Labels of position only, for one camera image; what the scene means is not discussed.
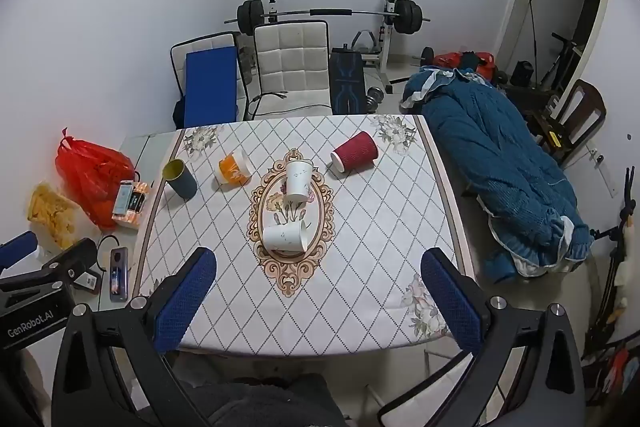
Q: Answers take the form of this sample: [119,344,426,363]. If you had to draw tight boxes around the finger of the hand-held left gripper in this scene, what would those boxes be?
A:
[0,238,99,294]
[0,231,40,269]

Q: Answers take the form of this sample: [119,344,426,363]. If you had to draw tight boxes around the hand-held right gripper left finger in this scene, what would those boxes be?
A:
[51,247,218,427]

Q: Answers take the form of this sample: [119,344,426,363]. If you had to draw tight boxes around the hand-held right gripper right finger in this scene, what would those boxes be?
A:
[420,248,587,427]

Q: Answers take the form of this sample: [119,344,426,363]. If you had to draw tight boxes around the dark blue cup yellow inside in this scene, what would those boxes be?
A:
[162,158,198,200]

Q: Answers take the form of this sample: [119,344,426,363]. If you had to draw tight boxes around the orange and white paper cup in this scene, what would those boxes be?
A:
[218,149,253,186]

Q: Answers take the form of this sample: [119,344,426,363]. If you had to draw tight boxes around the red ribbed paper cup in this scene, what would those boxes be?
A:
[331,130,379,174]

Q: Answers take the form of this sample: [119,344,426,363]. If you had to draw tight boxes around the black smartphone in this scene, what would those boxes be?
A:
[109,247,132,303]

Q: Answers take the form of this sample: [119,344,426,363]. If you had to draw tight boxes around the yellow snack bag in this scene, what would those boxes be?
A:
[27,182,83,250]

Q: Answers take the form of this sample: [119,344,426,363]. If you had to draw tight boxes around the orange product box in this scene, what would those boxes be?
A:
[111,179,153,233]

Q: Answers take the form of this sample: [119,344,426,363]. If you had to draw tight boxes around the red plastic bag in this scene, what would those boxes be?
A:
[54,128,138,230]

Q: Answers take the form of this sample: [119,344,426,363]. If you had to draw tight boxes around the diamond pattern floral tablecloth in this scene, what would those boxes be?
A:
[131,114,476,358]

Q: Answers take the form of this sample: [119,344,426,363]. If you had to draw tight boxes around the white side table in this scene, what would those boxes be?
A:
[97,132,181,313]

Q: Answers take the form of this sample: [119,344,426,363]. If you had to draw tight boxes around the person's dark clothing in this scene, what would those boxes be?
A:
[175,372,346,427]

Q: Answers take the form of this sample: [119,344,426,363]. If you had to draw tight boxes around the blue quilt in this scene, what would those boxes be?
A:
[400,66,596,285]

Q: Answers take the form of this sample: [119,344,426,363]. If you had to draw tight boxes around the black stand with hanging things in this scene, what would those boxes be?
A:
[582,167,640,408]

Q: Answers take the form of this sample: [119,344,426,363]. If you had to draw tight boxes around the blue mat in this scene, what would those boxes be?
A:
[184,46,238,128]

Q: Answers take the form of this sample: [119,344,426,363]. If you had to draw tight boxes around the black speaker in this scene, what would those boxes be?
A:
[510,61,537,88]

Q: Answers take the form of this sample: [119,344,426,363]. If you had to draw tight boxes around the dark wooden chair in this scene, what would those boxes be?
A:
[530,79,607,168]

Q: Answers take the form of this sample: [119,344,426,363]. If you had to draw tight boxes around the black pad with blue lines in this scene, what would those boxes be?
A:
[329,48,368,115]

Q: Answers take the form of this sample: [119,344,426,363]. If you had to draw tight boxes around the white padded chair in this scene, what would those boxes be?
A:
[252,21,333,118]
[170,32,251,128]

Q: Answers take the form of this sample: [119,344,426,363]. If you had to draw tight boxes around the barbell on rack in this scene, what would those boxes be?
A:
[262,0,416,95]

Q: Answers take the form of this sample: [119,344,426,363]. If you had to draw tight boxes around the black exercise machine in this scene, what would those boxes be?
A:
[540,32,583,92]

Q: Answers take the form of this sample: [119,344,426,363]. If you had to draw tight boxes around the barbell with black plates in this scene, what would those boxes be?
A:
[236,0,432,38]

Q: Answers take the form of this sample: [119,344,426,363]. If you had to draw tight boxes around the black cable loop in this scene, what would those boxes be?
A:
[96,234,121,273]

